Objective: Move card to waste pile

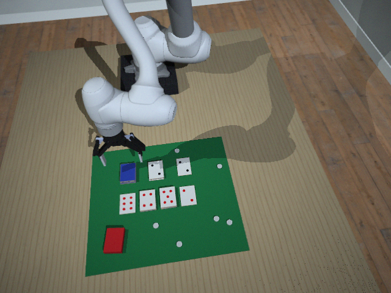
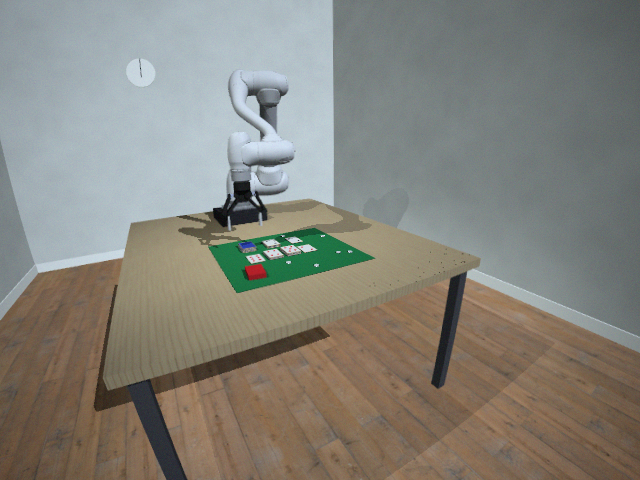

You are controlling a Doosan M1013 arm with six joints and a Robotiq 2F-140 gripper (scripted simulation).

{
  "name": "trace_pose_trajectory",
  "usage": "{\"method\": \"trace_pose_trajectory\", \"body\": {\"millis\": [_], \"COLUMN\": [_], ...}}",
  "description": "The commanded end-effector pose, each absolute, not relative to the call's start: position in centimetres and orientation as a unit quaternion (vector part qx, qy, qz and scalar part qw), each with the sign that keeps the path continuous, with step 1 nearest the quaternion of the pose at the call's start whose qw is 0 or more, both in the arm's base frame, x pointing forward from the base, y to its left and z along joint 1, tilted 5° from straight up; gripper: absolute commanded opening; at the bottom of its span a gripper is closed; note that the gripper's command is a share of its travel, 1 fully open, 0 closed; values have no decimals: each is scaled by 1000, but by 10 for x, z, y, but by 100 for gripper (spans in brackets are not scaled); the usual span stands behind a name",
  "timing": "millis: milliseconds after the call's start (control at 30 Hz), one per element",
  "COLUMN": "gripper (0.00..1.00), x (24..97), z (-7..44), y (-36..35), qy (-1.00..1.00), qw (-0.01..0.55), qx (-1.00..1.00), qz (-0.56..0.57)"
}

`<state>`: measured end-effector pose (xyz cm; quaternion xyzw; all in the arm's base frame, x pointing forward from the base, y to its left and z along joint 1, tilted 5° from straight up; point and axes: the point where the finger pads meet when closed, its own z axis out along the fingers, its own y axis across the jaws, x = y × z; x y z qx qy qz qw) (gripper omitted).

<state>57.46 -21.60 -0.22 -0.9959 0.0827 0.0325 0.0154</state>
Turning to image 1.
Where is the red card stack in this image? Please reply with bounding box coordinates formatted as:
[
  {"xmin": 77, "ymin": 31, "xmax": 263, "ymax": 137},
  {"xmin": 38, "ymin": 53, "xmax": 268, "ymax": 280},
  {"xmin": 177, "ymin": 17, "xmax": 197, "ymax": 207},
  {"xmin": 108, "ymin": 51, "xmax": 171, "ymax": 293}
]
[{"xmin": 103, "ymin": 228, "xmax": 125, "ymax": 254}]

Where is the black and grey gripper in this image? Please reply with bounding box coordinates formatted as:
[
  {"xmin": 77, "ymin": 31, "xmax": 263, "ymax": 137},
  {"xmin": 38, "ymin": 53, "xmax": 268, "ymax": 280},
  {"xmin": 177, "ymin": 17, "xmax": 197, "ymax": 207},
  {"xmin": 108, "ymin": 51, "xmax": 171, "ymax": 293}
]
[{"xmin": 93, "ymin": 130, "xmax": 145, "ymax": 166}]

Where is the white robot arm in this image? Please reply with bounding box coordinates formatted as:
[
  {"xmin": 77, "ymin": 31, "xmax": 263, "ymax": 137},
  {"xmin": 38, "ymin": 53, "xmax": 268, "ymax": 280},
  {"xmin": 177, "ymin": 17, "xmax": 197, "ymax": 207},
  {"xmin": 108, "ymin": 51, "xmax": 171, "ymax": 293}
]
[{"xmin": 82, "ymin": 0, "xmax": 211, "ymax": 137}]

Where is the green felt card mat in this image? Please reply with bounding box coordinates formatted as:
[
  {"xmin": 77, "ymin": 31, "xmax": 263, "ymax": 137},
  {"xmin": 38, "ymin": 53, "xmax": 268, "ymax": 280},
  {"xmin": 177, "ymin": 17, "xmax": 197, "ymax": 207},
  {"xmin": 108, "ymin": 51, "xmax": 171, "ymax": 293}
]
[{"xmin": 85, "ymin": 137, "xmax": 249, "ymax": 277}]

